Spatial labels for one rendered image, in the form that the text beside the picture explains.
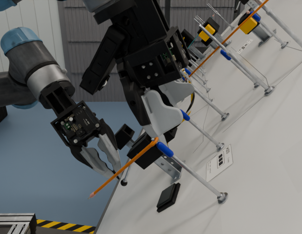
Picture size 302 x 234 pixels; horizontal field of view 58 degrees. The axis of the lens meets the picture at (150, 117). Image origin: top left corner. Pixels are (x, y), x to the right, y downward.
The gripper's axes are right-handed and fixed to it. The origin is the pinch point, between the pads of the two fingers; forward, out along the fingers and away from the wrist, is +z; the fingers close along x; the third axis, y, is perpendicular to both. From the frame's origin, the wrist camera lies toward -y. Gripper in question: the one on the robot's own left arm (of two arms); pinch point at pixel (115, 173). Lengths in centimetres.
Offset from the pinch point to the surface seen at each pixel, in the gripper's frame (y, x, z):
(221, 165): 18.0, 13.3, 8.8
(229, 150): 17.5, 15.6, 8.1
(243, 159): 21.8, 15.1, 9.4
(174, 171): 7.7, 8.7, 6.2
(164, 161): 8.5, 8.4, 4.0
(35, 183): -179, -72, -46
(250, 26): 4.7, 39.7, -7.0
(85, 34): -292, 54, -200
